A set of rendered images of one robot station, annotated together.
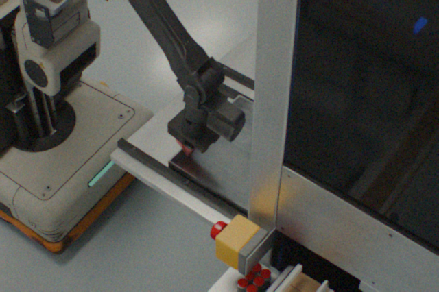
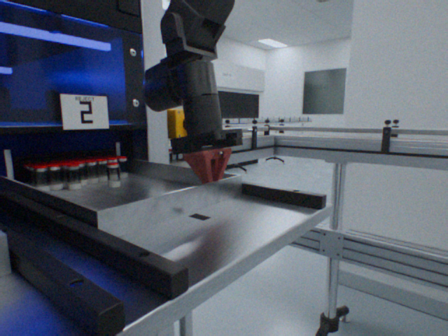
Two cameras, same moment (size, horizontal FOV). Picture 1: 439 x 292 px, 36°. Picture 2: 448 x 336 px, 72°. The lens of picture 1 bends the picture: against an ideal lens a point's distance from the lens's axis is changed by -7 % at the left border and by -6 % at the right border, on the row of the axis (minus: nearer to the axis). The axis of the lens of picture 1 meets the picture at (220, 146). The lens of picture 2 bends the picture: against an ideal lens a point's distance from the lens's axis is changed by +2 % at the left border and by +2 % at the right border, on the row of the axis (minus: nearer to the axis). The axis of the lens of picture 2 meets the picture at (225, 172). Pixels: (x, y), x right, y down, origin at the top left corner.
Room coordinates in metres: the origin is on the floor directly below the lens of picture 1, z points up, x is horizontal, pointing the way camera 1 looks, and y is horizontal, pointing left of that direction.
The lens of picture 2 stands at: (1.51, 0.10, 1.01)
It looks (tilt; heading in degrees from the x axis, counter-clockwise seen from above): 11 degrees down; 181
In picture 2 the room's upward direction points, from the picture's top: straight up
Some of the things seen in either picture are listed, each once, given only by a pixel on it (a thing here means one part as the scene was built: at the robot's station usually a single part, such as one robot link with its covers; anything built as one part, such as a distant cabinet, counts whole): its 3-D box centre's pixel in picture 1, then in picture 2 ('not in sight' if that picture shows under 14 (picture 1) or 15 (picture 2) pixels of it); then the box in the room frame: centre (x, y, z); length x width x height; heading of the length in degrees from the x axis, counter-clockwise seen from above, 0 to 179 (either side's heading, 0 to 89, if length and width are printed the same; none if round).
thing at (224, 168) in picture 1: (265, 166); (117, 184); (1.00, -0.10, 0.90); 0.34 x 0.26 x 0.04; 52
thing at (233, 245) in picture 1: (241, 244); (178, 123); (0.73, -0.04, 1.00); 0.08 x 0.07 x 0.07; 52
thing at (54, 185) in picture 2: not in sight; (85, 172); (0.93, -0.19, 0.90); 0.18 x 0.02 x 0.05; 142
